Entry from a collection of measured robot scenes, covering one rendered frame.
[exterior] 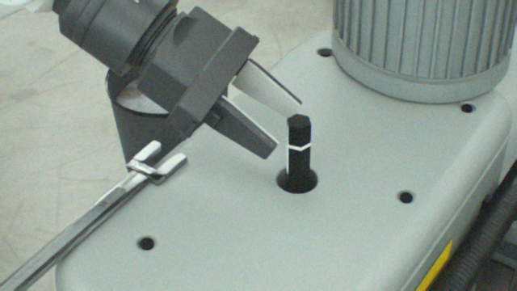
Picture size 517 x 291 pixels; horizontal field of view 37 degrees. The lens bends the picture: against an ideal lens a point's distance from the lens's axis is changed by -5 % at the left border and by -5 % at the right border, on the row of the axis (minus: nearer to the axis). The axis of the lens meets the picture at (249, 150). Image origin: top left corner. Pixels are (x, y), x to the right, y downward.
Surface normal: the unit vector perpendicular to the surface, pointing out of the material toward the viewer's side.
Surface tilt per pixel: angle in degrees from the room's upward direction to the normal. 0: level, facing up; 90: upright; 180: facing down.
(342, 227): 0
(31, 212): 0
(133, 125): 94
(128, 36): 67
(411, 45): 90
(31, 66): 0
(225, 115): 90
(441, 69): 90
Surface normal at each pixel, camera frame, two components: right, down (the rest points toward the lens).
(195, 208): -0.03, -0.76
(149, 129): -0.29, 0.68
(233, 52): 0.44, -0.54
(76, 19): -0.29, 0.50
